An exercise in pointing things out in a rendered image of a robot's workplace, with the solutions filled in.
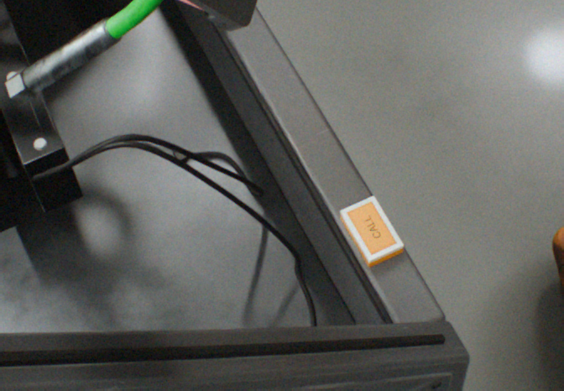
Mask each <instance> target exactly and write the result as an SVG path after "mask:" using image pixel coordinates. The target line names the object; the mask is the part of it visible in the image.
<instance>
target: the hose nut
mask: <svg viewBox="0 0 564 391"><path fill-rule="evenodd" d="M26 69H28V67H25V68H24V69H22V70H21V71H19V72H17V73H15V74H13V75H12V76H11V77H10V79H9V80H8V81H7V82H6V83H5V84H6V87H7V89H8V93H9V96H10V97H11V98H12V99H14V100H15V101H16V102H18V103H20V104H22V105H23V104H24V103H25V102H26V101H28V100H30V99H31V98H33V97H35V96H37V95H38V94H39V92H40V91H39V92H34V91H31V90H30V89H29V88H28V87H27V86H26V85H25V83H24V79H23V75H24V71H25V70H26Z"/></svg>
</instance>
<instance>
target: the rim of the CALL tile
mask: <svg viewBox="0 0 564 391"><path fill-rule="evenodd" d="M371 201H372V203H373V205H374V207H375V208H377V210H378V211H379V215H380V216H381V217H382V219H383V220H384V223H385V224H386V227H387V228H388V229H389V231H390V233H391V235H393V236H394V240H395V241H396V242H397V244H395V245H392V246H390V247H388V248H386V249H383V250H381V252H378V253H375V254H373V255H371V253H370V252H369V250H368V248H367V246H366V244H365V243H363V240H362V238H361V237H360V235H359V233H358V231H357V229H356V228H355V226H354V225H353V222H352V220H351V218H349V217H348V215H347V212H348V211H351V210H353V209H355V208H357V207H360V206H363V205H365V204H368V203H369V202H371ZM341 216H342V218H343V220H344V221H345V222H346V225H347V227H348V229H349V231H350V232H352V234H353V236H354V238H355V240H356V241H357V243H358V246H359V247H360V248H361V251H362V252H363V255H364V257H365V258H367V260H368V261H369V263H372V262H373V261H375V260H377V259H379V258H383V257H385V256H387V255H389V254H391V253H395V251H397V250H399V249H401V248H403V247H404V245H403V243H402V242H401V241H400V238H399V236H398V234H397V233H396V231H395V230H394V228H393V227H392V224H390V222H389V220H388V218H387V217H386V215H385V214H384V211H383V210H382V208H381V206H380V205H379V203H378V202H377V199H375V198H374V196H371V197H369V198H368V199H365V201H361V202H359V203H357V204H355V205H353V206H349V207H347V208H345V209H342V210H341Z"/></svg>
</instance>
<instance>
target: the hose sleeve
mask: <svg viewBox="0 0 564 391"><path fill-rule="evenodd" d="M108 19H110V18H104V19H103V20H102V21H100V22H97V23H94V24H93V25H91V27H90V28H89V29H86V30H84V31H83V32H82V33H81V34H79V35H77V36H76V37H74V38H73V39H71V40H70V41H69V42H67V43H66V44H63V45H62V46H61V47H59V48H58V49H56V50H54V51H52V53H50V54H48V55H45V56H44V57H43V58H42V59H41V60H37V61H35V62H34V64H32V65H31V66H30V67H29V68H28V69H26V70H25V71H24V73H23V81H24V83H25V85H26V86H27V87H28V88H29V89H30V90H31V91H34V92H39V91H42V90H44V88H45V87H47V86H50V85H52V84H54V83H55V82H56V81H59V80H60V79H61V78H62V77H64V75H66V74H67V73H70V72H72V71H73V70H75V69H76V68H78V67H80V66H81V65H83V64H84V63H85V62H87V61H88V60H90V59H93V58H94V57H97V56H98V55H100V54H101V53H102V52H103V51H105V50H108V49H109V48H110V47H112V46H114V45H115V44H117V43H119V42H120V41H121V40H122V36H121V37H120V38H119V39H115V38H113V37H112V35H111V34H110V33H109V31H108V29H107V21H108Z"/></svg>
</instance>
